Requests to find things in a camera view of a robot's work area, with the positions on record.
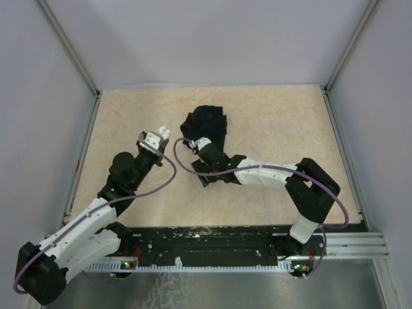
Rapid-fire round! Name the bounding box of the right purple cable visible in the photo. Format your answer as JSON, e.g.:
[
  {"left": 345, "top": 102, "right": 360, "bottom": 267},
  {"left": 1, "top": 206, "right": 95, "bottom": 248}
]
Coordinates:
[{"left": 173, "top": 137, "right": 350, "bottom": 280}]

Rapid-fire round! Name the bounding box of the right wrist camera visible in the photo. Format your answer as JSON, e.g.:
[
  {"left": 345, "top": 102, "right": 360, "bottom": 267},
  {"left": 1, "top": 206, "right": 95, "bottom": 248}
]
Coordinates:
[{"left": 189, "top": 137, "right": 212, "bottom": 152}]

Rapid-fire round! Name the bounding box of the white cable duct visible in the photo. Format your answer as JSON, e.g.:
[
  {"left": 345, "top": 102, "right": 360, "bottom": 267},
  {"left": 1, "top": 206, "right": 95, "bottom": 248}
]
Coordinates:
[{"left": 85, "top": 257, "right": 303, "bottom": 273}]

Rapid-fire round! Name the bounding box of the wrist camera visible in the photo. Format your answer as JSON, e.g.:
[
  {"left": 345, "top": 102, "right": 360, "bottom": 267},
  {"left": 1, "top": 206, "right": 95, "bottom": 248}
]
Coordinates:
[
  {"left": 137, "top": 131, "right": 163, "bottom": 151},
  {"left": 189, "top": 137, "right": 212, "bottom": 152}
]

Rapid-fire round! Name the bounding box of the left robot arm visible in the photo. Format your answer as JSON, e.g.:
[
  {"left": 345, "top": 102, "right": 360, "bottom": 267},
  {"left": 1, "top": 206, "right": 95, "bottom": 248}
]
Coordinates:
[{"left": 13, "top": 133, "right": 169, "bottom": 305}]

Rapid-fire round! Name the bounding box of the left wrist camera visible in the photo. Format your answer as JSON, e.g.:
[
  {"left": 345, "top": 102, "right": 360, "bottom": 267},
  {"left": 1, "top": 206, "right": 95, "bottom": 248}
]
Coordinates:
[{"left": 137, "top": 131, "right": 163, "bottom": 151}]

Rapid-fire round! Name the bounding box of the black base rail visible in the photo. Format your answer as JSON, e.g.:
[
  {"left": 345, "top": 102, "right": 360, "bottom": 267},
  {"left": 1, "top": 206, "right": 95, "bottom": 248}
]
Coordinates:
[{"left": 96, "top": 223, "right": 326, "bottom": 268}]

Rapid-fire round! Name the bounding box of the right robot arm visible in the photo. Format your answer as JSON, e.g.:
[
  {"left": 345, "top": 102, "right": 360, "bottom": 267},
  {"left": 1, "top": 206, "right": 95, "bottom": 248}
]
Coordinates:
[{"left": 189, "top": 138, "right": 341, "bottom": 255}]

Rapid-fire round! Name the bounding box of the white earbud case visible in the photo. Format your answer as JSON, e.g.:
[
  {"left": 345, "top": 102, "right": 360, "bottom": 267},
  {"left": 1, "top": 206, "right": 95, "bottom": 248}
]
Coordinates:
[{"left": 158, "top": 126, "right": 172, "bottom": 140}]

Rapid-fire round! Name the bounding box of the dark navy folded cloth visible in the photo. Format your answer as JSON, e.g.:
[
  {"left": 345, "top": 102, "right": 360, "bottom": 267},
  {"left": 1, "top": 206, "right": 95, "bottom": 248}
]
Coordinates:
[{"left": 180, "top": 105, "right": 227, "bottom": 151}]

